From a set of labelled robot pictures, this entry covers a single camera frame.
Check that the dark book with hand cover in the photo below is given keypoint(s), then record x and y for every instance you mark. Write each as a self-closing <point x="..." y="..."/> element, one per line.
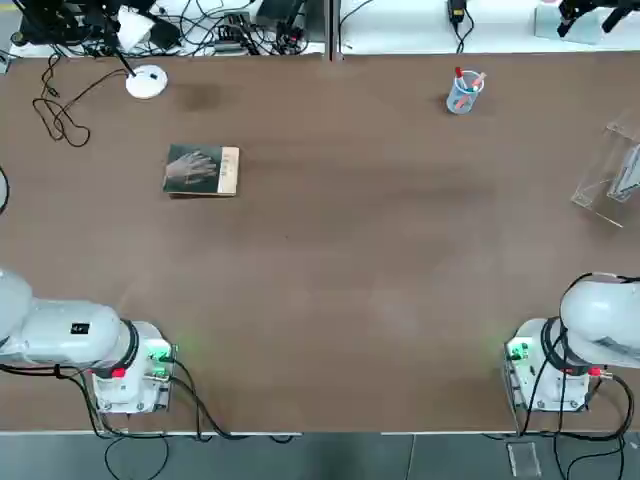
<point x="200" y="170"/>

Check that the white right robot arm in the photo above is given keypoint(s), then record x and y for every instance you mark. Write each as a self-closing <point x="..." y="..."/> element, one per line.
<point x="590" y="320"/>

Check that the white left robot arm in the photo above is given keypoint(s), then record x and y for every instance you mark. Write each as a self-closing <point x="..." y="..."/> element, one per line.
<point x="60" y="340"/>

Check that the clear acrylic storage rack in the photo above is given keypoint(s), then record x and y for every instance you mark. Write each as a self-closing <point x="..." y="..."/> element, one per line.
<point x="595" y="185"/>

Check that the pale blue sheet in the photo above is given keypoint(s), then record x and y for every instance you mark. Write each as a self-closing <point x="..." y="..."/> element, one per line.
<point x="565" y="27"/>

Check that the black power adapter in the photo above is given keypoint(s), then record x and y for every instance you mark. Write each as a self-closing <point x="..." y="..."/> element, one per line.
<point x="456" y="10"/>

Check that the blue pen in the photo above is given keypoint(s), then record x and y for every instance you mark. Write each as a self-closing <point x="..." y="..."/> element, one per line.
<point x="472" y="87"/>

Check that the red capped marker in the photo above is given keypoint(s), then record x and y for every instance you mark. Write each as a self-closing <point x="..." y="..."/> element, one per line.
<point x="458" y="74"/>

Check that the orange pen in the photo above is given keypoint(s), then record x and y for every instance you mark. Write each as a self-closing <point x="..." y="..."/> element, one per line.
<point x="465" y="100"/>

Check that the clear plastic pen cup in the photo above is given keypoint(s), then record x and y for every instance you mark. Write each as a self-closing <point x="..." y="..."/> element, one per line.
<point x="460" y="102"/>

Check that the small circuit board red light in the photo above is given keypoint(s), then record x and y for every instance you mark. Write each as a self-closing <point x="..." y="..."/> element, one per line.
<point x="292" y="36"/>

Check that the white desk lamp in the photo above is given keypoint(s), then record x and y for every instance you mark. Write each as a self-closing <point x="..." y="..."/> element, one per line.
<point x="146" y="82"/>

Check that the metal floor socket cover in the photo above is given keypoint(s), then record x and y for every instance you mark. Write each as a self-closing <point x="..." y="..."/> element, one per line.
<point x="523" y="459"/>

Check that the black equipment case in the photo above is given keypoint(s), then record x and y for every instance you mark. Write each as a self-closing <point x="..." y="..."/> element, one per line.
<point x="45" y="20"/>

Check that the aluminium divider post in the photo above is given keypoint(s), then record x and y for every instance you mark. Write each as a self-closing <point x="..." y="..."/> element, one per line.
<point x="333" y="30"/>

